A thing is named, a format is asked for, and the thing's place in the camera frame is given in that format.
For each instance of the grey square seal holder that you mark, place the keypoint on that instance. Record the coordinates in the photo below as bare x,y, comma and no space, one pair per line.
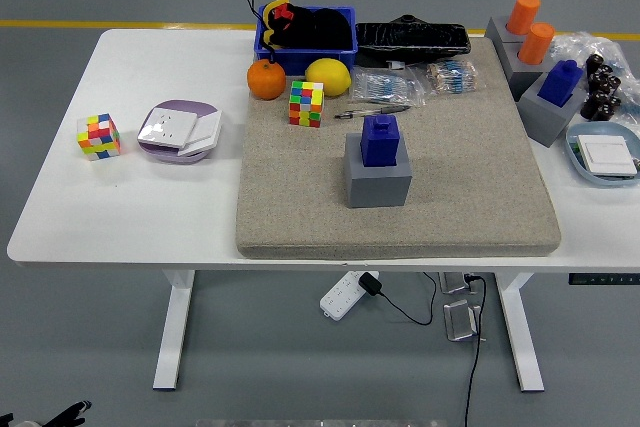
377,189
542,119

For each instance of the yellow black red tool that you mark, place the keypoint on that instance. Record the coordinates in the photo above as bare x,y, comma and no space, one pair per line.
272,9

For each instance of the blue plastic bin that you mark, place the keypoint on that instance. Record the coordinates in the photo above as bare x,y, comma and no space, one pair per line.
300,59

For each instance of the blue square seal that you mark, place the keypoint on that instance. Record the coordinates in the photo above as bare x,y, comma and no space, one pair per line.
560,82
380,144

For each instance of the black plug adapter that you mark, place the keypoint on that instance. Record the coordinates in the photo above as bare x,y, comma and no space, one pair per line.
371,283

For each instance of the metal floor bracket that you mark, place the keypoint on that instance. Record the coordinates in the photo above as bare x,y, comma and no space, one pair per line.
461,322
454,284

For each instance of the crumpled clear plastic bag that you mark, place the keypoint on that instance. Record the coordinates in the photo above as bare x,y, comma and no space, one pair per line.
575,44

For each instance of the black table control panel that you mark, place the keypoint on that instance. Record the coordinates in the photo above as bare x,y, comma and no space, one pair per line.
605,279

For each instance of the scrambled rubik's cube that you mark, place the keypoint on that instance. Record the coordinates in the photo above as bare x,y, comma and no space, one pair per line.
306,104
99,137

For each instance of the black wrapped long device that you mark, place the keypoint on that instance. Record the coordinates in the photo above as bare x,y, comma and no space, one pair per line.
410,42

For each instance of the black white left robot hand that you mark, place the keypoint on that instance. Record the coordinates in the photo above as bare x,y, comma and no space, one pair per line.
70,416

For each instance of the black cloth pouch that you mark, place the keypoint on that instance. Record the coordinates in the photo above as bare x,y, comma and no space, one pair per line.
320,29

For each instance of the white wall switch panel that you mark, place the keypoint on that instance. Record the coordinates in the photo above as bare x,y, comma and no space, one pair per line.
607,154
207,129

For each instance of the grey-brown fabric mat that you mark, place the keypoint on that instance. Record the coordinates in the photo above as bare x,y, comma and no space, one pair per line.
310,197

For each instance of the small black cylinder knob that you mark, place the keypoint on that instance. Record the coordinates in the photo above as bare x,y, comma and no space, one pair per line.
595,63
610,109
613,84
606,72
592,107
598,82

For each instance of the orange fruit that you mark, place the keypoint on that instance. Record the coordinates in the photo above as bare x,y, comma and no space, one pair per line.
266,79

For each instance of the light blue plate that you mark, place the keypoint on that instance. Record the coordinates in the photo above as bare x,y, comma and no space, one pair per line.
572,147

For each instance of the white table leg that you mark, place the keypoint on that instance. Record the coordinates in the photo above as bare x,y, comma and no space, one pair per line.
172,337
522,342

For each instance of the purple plate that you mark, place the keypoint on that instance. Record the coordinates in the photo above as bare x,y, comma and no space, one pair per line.
186,105

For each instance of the orange cylinder seal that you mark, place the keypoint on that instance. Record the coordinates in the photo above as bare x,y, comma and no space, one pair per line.
536,44
524,14

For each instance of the white power strip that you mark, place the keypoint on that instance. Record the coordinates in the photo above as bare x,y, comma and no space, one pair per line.
340,297

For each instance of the white wall socket panel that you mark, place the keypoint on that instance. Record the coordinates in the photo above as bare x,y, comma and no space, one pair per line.
167,127

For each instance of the clear bag of blue resistors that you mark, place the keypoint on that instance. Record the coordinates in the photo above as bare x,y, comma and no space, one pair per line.
380,84

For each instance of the yellow lemon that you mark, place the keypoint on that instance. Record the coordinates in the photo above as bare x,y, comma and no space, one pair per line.
328,77

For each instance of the grey round seal holder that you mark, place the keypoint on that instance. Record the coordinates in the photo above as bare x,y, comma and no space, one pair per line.
520,74
496,29

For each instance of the clear bag of mixed resistors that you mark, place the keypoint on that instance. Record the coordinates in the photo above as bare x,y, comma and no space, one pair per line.
452,77

